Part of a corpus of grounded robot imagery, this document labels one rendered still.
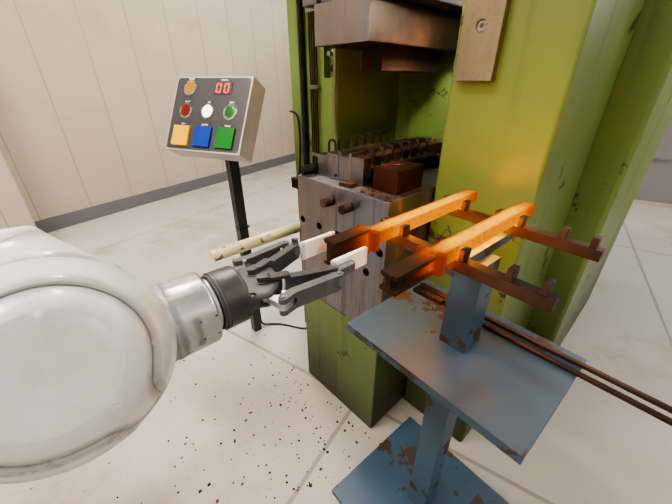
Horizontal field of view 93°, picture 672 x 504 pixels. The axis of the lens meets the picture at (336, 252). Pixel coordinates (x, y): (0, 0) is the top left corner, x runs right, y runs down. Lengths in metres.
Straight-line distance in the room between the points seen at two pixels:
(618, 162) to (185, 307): 1.21
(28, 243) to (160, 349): 0.10
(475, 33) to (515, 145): 0.26
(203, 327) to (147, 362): 0.20
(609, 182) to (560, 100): 0.51
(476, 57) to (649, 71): 0.53
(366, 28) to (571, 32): 0.42
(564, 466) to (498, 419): 0.91
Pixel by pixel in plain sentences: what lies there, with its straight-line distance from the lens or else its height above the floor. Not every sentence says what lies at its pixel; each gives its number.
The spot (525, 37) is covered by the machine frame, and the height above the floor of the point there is 1.26.
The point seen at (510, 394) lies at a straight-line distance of 0.71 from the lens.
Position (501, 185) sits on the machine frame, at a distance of 0.90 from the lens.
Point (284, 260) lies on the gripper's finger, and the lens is 0.49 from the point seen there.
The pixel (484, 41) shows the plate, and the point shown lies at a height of 1.26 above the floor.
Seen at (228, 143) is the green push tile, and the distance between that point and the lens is 1.23.
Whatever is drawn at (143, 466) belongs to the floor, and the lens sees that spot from 1.50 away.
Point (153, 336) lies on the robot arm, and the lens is 0.19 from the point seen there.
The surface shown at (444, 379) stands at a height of 0.68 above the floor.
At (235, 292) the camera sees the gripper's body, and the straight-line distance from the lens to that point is 0.39.
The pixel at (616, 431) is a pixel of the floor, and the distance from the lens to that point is 1.77.
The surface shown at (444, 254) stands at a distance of 0.49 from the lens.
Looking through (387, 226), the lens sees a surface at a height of 0.96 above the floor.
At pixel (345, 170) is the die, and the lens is 0.99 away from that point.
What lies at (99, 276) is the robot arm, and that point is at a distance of 0.19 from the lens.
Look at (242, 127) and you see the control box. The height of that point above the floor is 1.04.
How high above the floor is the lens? 1.18
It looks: 28 degrees down
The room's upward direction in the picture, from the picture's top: straight up
